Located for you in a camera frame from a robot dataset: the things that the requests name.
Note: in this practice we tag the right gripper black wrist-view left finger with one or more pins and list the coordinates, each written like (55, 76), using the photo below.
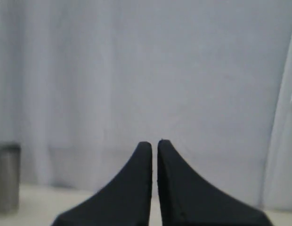
(124, 201)

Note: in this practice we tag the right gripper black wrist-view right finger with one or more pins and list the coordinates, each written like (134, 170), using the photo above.
(187, 199)

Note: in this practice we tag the stainless steel cup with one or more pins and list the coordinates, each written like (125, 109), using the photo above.
(10, 158)

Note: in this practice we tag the white backdrop curtain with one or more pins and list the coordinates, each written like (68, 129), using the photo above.
(83, 81)

